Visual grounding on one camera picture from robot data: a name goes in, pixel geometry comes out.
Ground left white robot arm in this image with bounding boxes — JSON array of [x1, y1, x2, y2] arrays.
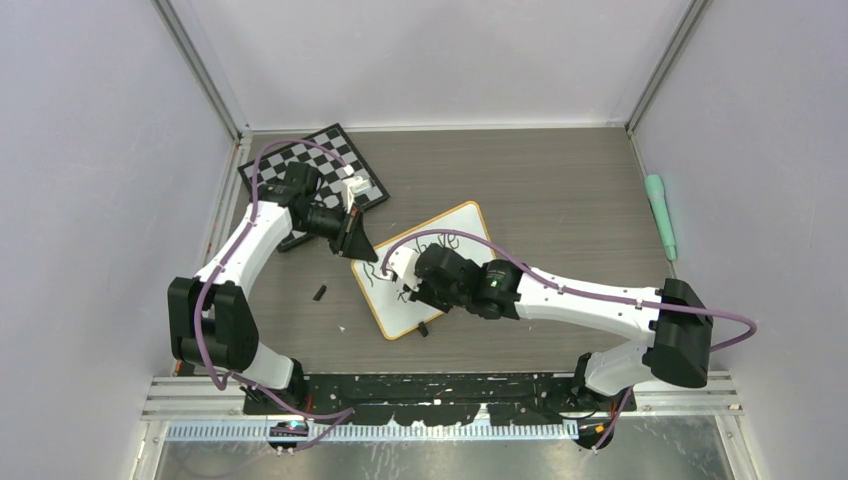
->
[[167, 163, 378, 414]]

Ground mint green microphone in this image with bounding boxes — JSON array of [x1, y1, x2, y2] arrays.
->
[[644, 174, 677, 262]]

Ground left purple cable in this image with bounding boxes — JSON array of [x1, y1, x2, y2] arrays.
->
[[192, 137, 356, 452]]

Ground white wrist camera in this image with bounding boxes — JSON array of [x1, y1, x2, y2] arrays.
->
[[385, 247, 421, 291], [342, 175, 372, 213]]

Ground purple cable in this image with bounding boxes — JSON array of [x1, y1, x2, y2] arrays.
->
[[192, 137, 356, 452], [381, 229, 759, 455]]

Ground black marker cap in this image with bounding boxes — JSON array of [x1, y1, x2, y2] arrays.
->
[[313, 285, 327, 301]]

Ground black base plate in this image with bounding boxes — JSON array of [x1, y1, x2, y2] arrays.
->
[[244, 373, 635, 427]]

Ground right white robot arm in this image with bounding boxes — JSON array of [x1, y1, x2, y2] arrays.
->
[[387, 244, 713, 411]]

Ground aluminium frame rail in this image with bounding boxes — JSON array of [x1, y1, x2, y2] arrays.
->
[[141, 377, 744, 443]]

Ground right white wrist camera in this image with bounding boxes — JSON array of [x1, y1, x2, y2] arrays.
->
[[385, 247, 421, 291]]

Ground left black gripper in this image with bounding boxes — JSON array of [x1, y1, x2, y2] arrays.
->
[[297, 201, 379, 263]]

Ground black white checkerboard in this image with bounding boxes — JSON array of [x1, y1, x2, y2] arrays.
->
[[237, 123, 391, 254]]

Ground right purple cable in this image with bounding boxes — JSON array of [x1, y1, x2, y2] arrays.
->
[[381, 229, 759, 455]]

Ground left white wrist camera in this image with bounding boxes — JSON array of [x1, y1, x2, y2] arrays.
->
[[342, 175, 372, 213]]

